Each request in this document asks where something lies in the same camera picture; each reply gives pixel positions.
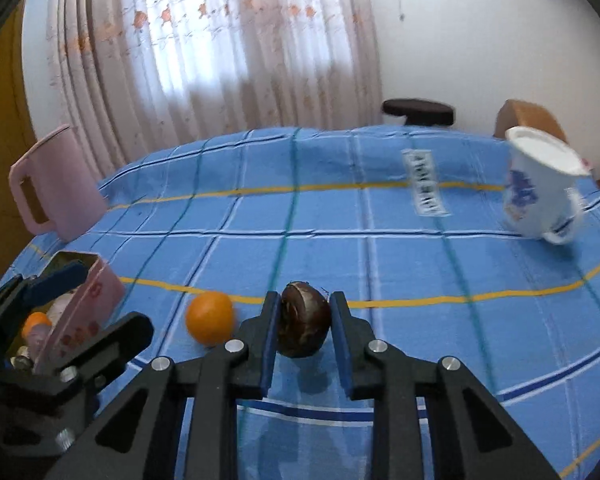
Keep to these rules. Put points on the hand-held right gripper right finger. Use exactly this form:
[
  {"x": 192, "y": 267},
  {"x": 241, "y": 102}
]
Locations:
[{"x": 341, "y": 350}]

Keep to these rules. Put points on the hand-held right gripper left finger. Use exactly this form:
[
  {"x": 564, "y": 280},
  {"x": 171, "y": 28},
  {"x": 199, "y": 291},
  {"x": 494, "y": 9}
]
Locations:
[{"x": 269, "y": 350}]

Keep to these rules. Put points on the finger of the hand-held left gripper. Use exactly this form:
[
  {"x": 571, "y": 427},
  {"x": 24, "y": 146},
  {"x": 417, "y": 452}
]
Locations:
[
  {"x": 55, "y": 281},
  {"x": 125, "y": 335}
]

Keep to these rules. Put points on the brown round fruit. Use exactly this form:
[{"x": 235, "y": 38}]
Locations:
[{"x": 302, "y": 325}]

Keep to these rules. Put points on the pink tin box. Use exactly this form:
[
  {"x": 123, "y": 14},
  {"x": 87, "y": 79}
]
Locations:
[{"x": 97, "y": 300}]

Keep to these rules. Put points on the medium orange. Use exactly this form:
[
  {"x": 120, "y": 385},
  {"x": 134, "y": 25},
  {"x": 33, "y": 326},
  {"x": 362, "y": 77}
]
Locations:
[{"x": 36, "y": 322}]

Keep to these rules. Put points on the small orange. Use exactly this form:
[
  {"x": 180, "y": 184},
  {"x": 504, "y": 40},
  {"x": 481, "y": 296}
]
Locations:
[{"x": 210, "y": 317}]

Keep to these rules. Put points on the pink kettle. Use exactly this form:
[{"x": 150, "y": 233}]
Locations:
[{"x": 65, "y": 180}]

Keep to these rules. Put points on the wooden door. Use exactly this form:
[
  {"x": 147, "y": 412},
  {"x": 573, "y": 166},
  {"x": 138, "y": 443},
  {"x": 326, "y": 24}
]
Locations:
[{"x": 0, "y": 125}]

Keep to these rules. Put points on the white mug with blue print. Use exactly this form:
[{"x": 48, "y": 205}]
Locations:
[{"x": 530, "y": 195}]

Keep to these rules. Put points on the dark round stool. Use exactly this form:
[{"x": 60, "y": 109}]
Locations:
[{"x": 417, "y": 110}]

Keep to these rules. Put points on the floral sheer curtain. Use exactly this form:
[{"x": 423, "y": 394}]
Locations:
[{"x": 220, "y": 60}]

